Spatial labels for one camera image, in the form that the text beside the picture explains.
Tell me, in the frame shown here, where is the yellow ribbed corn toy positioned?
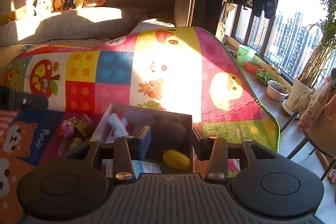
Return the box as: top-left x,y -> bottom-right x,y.
163,149 -> 191,170

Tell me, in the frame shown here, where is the black round object in box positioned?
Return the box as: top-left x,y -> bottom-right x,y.
150,115 -> 187,153

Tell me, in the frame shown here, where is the blue packet in box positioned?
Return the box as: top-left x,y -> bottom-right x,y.
132,160 -> 161,176

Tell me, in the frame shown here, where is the white tube in box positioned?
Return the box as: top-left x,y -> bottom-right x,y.
108,113 -> 129,141

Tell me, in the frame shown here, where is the white cardboard box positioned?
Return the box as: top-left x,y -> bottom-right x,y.
92,103 -> 194,173

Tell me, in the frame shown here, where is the pink pig figurine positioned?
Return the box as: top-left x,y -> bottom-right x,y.
56,117 -> 79,138

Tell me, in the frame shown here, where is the colourful cartoon play mat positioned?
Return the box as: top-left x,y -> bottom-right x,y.
1,27 -> 279,223

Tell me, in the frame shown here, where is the white enamel basin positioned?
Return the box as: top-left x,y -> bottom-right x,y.
266,80 -> 289,102

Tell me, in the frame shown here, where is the red plant pot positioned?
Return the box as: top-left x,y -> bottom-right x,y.
245,61 -> 264,74

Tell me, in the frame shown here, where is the green plastic bucket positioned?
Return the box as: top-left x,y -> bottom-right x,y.
236,45 -> 256,66

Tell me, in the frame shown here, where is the grey sofa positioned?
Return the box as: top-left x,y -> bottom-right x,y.
1,7 -> 173,47

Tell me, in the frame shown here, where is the pink patterned clothes pile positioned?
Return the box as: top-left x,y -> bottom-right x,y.
291,75 -> 335,131

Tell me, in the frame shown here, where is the round table with legs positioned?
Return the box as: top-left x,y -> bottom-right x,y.
287,111 -> 335,181

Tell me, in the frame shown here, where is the potted palm plant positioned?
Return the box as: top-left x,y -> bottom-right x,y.
282,0 -> 336,115

